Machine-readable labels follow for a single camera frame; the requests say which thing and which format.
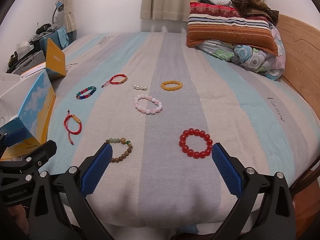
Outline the red cord bracelet gold tube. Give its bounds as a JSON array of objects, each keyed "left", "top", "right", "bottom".
[{"left": 63, "top": 110, "right": 82, "bottom": 145}]

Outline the multicolour bead bracelet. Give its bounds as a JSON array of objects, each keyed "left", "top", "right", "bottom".
[{"left": 75, "top": 85, "right": 97, "bottom": 100}]

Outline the red bead bracelet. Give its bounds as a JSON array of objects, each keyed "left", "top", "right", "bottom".
[{"left": 178, "top": 128, "right": 214, "bottom": 159}]

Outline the brown wooden bead bracelet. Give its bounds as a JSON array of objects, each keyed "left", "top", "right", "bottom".
[{"left": 105, "top": 137, "right": 134, "bottom": 164}]

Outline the pink white bead bracelet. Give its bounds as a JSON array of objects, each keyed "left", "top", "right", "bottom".
[{"left": 134, "top": 94, "right": 163, "bottom": 116}]

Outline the yellow bead bracelet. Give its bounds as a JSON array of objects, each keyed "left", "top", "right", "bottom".
[{"left": 160, "top": 80, "right": 183, "bottom": 92}]

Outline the person's left hand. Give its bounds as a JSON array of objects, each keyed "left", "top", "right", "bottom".
[{"left": 7, "top": 204, "right": 29, "bottom": 235}]

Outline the white cardboard box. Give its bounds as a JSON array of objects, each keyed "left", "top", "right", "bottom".
[{"left": 1, "top": 39, "right": 66, "bottom": 160}]

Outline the grey suitcase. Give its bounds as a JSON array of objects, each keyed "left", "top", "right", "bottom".
[{"left": 7, "top": 50, "right": 46, "bottom": 75}]

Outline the teal suitcase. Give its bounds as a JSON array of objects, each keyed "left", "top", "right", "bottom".
[{"left": 39, "top": 27, "right": 69, "bottom": 54}]

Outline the blue desk lamp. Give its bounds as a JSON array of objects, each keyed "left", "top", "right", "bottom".
[{"left": 52, "top": 1, "right": 64, "bottom": 24}]

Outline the striped bed sheet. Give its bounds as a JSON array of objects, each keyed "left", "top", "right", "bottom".
[{"left": 44, "top": 33, "right": 319, "bottom": 228}]

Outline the floral quilt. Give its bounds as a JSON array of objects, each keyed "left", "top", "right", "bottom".
[{"left": 196, "top": 23, "right": 286, "bottom": 80}]

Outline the beige side curtain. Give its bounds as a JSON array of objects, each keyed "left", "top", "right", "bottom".
[{"left": 61, "top": 0, "right": 76, "bottom": 33}]

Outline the wooden headboard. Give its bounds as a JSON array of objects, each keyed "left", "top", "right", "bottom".
[{"left": 277, "top": 14, "right": 320, "bottom": 116}]

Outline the striped orange pillow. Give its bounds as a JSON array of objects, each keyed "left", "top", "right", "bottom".
[{"left": 186, "top": 1, "right": 278, "bottom": 56}]

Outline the brown fuzzy blanket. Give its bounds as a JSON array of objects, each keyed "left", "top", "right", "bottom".
[{"left": 231, "top": 0, "right": 279, "bottom": 25}]

